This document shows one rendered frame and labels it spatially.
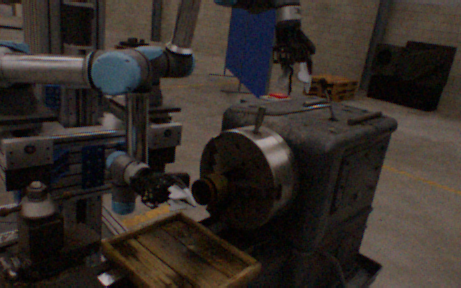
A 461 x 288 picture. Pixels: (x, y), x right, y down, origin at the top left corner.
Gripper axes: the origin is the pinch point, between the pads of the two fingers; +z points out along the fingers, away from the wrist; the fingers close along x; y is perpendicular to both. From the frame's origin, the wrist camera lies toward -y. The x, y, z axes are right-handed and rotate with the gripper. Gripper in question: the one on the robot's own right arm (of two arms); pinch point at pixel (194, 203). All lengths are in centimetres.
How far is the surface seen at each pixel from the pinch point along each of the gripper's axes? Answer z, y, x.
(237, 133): -4.5, -19.4, 15.5
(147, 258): -8.6, 7.5, -19.1
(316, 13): -567, -1004, 83
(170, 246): -9.2, -1.2, -19.1
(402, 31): -304, -1008, 62
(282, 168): 10.1, -24.0, 8.7
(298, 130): 5.0, -37.7, 16.8
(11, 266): -10.5, 41.3, -6.9
